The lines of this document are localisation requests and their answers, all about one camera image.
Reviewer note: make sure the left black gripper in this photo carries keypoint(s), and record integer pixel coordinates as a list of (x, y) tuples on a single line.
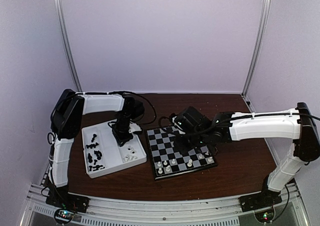
[(121, 138)]

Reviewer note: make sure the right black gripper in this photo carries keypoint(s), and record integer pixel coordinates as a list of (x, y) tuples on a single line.
[(182, 149)]

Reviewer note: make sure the white compartment tray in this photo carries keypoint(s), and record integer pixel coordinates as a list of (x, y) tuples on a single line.
[(112, 153)]

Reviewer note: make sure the white king piece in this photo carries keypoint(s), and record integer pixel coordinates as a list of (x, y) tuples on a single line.
[(190, 163)]

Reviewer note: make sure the black white chess board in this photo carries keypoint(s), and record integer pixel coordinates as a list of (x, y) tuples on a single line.
[(161, 148)]

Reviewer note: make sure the white knight piece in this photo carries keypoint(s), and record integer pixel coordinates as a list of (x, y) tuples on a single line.
[(167, 169)]

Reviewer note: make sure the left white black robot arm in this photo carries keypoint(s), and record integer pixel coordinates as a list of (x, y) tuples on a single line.
[(66, 119)]

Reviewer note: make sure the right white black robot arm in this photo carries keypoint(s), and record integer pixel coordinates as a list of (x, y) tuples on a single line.
[(297, 124)]

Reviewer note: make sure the white chess pieces pile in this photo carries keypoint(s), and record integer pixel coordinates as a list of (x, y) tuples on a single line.
[(130, 154)]

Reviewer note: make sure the black chess pieces pile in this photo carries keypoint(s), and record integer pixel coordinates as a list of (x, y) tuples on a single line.
[(93, 153)]

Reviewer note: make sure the right controller circuit board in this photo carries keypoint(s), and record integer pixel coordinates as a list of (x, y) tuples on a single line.
[(264, 216)]

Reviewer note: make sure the controller circuit board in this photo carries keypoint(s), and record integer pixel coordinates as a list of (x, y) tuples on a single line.
[(63, 216), (264, 216)]

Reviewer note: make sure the left controller circuit board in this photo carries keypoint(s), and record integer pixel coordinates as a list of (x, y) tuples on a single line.
[(63, 216)]

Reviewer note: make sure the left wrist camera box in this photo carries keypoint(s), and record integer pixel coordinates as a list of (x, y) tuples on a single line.
[(138, 111)]

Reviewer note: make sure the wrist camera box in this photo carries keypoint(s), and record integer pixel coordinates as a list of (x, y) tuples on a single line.
[(190, 120), (138, 111)]

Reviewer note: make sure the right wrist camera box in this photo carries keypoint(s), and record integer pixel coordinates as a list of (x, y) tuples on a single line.
[(190, 120)]

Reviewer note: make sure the front aluminium rail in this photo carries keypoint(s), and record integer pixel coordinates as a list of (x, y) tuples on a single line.
[(223, 211)]

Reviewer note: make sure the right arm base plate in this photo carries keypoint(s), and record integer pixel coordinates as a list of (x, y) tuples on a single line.
[(258, 201)]

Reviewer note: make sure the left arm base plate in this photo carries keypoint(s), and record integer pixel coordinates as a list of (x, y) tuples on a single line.
[(73, 203)]

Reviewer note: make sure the right aluminium frame post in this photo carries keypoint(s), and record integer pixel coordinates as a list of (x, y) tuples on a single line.
[(263, 21)]

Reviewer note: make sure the aluminium frame post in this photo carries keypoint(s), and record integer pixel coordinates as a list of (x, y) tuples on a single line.
[(263, 21), (66, 45)]

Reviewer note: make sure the left aluminium frame post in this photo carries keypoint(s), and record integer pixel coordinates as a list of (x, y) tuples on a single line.
[(66, 45)]

